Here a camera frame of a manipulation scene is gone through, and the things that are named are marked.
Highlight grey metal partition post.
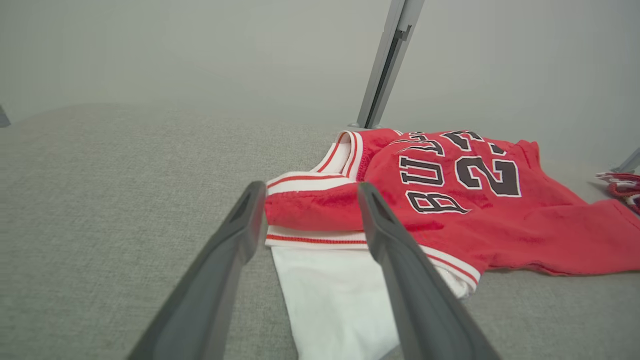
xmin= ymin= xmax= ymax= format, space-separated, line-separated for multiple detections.
xmin=356 ymin=0 xmax=426 ymax=130
xmin=612 ymin=147 xmax=640 ymax=174

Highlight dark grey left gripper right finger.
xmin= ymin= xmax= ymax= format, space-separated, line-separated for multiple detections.
xmin=357 ymin=182 xmax=501 ymax=360

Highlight red shorts with white stripe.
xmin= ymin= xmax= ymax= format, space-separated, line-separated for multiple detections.
xmin=595 ymin=172 xmax=640 ymax=216

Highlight red and white basketball jersey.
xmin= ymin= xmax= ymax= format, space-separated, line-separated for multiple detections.
xmin=264 ymin=127 xmax=640 ymax=360

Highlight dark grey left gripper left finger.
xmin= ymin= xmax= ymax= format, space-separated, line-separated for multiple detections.
xmin=127 ymin=181 xmax=268 ymax=360

